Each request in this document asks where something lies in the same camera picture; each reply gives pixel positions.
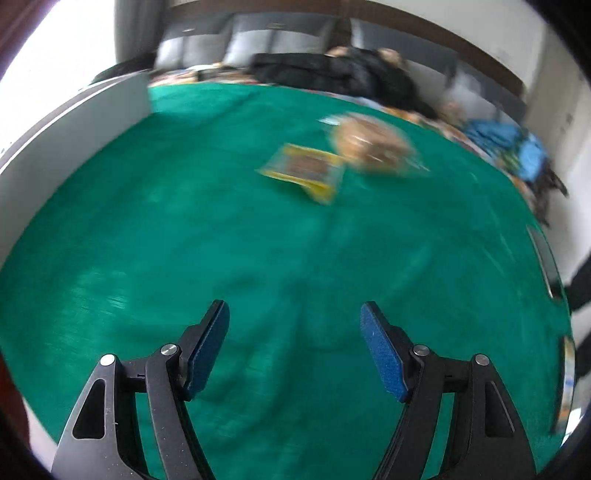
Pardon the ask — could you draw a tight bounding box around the yellow dried tofu packet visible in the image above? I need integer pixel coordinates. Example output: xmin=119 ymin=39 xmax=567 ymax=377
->
xmin=259 ymin=144 xmax=346 ymax=204

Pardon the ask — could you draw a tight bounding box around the green table cloth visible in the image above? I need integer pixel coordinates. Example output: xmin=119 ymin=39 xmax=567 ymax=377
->
xmin=1 ymin=84 xmax=571 ymax=479

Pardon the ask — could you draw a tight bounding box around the packaged bread bun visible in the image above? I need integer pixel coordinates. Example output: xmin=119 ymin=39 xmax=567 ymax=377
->
xmin=320 ymin=113 xmax=429 ymax=175

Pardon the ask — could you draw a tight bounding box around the blue clothes pile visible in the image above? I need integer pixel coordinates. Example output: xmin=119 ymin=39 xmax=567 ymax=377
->
xmin=464 ymin=120 xmax=548 ymax=182

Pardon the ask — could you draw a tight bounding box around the white cardboard box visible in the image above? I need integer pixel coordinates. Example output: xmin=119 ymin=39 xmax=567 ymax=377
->
xmin=0 ymin=72 xmax=151 ymax=261

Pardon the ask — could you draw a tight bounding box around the black jacket on sofa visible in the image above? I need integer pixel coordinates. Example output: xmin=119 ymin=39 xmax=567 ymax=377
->
xmin=249 ymin=47 xmax=438 ymax=120

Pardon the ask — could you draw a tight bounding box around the grey sofa cushion left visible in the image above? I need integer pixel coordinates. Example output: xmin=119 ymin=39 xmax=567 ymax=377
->
xmin=154 ymin=14 xmax=232 ymax=71

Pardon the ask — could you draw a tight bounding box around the grey sofa cushion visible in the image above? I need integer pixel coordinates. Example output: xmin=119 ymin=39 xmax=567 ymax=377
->
xmin=154 ymin=14 xmax=232 ymax=71
xmin=221 ymin=12 xmax=338 ymax=68

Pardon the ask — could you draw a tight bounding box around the grey sofa cushion middle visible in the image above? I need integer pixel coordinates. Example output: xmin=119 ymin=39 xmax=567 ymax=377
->
xmin=221 ymin=12 xmax=338 ymax=68

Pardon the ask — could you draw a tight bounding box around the grey curtain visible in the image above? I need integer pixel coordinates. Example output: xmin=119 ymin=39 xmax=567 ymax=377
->
xmin=114 ymin=0 xmax=168 ymax=63

